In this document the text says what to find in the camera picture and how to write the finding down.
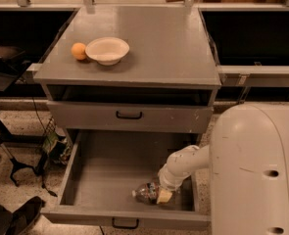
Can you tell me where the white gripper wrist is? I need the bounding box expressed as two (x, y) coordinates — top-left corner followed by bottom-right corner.
(157, 164), (187, 204)

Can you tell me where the clear plastic water bottle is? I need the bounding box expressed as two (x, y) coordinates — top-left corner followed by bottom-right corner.
(131, 182), (175, 205)

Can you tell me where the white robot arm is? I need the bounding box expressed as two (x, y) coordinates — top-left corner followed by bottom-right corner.
(159, 104), (289, 235)

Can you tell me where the open grey middle drawer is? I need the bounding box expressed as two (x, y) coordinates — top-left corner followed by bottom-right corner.
(42, 130), (211, 230)

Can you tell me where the closed grey upper drawer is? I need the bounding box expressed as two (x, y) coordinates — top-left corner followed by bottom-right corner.
(48, 101), (213, 133)

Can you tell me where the grey drawer cabinet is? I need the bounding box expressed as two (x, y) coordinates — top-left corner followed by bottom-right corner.
(35, 5), (220, 142)

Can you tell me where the black tripod stand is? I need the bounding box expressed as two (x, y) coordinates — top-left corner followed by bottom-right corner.
(0, 135), (36, 186)

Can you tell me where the white bowl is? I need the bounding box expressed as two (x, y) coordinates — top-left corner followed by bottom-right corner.
(85, 37), (129, 66)

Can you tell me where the black shoe bottom left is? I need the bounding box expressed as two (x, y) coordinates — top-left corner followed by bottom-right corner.
(0, 196), (44, 235)

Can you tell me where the orange fruit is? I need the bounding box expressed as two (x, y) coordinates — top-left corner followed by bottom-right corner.
(71, 43), (86, 61)

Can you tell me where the black device on stand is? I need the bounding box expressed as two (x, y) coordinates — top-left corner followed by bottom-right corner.
(0, 45), (31, 92)

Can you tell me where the wire basket with items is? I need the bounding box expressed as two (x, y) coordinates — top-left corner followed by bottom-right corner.
(42, 117), (72, 165)

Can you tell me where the metal shelf rail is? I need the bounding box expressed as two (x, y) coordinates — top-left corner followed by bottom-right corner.
(218, 66), (289, 87)

